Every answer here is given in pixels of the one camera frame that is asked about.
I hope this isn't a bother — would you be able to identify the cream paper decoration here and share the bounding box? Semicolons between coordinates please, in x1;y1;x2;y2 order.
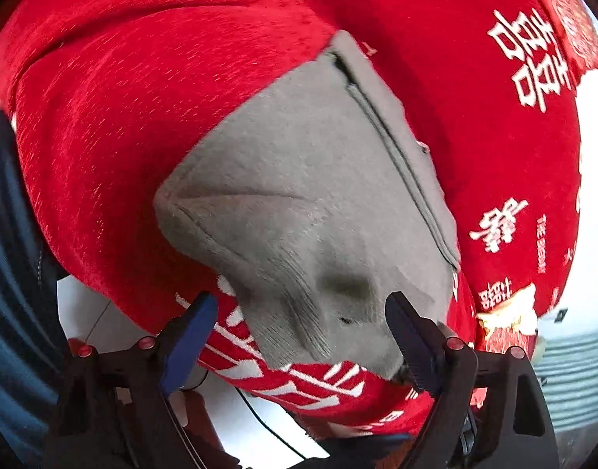
477;283;538;336

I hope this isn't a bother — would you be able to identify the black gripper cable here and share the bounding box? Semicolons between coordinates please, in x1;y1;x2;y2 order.
178;369;310;463

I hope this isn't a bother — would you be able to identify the grey knitted sweater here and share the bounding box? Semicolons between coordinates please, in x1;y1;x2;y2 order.
154;32;461;379

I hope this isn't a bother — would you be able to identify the person's blue striped clothing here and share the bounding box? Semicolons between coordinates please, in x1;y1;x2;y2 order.
0;110;69;468

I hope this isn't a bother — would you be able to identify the red embroidered pillow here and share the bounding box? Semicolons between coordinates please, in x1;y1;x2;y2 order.
539;0;598;86

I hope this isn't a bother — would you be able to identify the red wedding blanket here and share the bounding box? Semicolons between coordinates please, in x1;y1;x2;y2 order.
0;0;580;436

